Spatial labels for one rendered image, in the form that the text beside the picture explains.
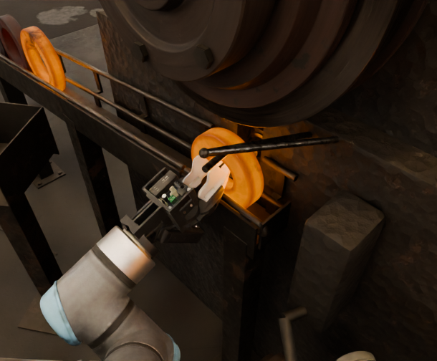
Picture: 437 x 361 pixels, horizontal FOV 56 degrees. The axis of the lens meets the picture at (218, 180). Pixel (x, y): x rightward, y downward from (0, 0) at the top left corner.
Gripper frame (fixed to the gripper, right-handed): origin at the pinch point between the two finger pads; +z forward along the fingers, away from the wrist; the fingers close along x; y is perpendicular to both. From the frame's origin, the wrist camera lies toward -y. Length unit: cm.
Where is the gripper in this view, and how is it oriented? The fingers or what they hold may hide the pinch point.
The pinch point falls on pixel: (225, 165)
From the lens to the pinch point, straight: 72.5
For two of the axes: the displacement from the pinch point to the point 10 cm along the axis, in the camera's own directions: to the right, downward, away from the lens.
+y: -2.2, -5.4, -8.1
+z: 6.8, -6.8, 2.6
